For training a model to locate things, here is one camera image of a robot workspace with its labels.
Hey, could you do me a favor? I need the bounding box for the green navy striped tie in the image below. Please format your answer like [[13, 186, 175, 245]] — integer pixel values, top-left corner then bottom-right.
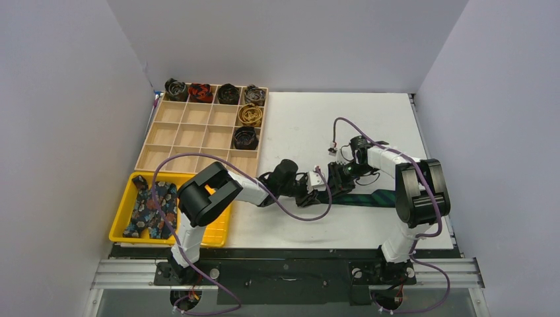
[[332, 189, 396, 208]]

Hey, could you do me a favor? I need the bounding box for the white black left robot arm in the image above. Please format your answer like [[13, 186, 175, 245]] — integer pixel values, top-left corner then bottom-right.
[[171, 159, 326, 284]]

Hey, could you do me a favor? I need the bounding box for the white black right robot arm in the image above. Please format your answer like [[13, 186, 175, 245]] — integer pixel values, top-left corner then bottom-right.
[[328, 136, 450, 282]]

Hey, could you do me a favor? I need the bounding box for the rolled navy floral tie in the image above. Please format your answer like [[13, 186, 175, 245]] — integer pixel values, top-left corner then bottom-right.
[[232, 126, 259, 151]]

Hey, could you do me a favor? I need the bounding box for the yellow plastic tray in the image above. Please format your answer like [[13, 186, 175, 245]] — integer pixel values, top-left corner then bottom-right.
[[108, 171, 233, 248]]

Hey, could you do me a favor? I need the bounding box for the rolled yellow beetle tie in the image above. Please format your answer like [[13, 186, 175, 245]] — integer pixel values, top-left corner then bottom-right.
[[237, 103, 263, 127]]

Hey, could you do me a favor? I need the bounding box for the rolled grey patterned tie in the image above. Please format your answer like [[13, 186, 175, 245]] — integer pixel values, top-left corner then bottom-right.
[[243, 85, 267, 106]]

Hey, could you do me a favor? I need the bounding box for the rolled black gold tie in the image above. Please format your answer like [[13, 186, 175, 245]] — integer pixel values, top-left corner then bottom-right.
[[217, 83, 240, 105]]

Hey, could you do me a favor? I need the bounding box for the wooden compartment organizer box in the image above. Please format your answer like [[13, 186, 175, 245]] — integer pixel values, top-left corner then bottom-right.
[[135, 84, 269, 176]]

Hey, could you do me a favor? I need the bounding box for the rolled red black tie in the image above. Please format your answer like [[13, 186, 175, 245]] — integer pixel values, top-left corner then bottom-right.
[[188, 83, 213, 103]]

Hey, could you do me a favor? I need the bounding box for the floral dark tie in tray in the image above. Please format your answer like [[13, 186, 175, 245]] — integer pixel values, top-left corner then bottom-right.
[[123, 176, 178, 239]]

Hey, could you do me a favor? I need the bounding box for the rolled black grey tie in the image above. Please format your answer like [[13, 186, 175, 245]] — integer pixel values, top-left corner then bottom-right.
[[164, 78, 188, 102]]

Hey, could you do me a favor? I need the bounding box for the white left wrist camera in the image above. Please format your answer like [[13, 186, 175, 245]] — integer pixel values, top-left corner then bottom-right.
[[307, 171, 326, 193]]

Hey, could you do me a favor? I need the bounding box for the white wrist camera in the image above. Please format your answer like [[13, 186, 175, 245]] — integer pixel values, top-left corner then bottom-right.
[[307, 171, 326, 193], [335, 149, 351, 164]]

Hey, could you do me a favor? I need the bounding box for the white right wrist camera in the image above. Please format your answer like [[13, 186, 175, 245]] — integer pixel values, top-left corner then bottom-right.
[[335, 149, 351, 164]]

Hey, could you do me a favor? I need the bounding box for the aluminium black mounting rail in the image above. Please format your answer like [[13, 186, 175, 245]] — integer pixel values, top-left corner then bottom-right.
[[85, 246, 489, 316]]

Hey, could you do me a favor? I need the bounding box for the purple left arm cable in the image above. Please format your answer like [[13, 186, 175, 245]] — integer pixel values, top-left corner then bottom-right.
[[151, 153, 333, 316]]

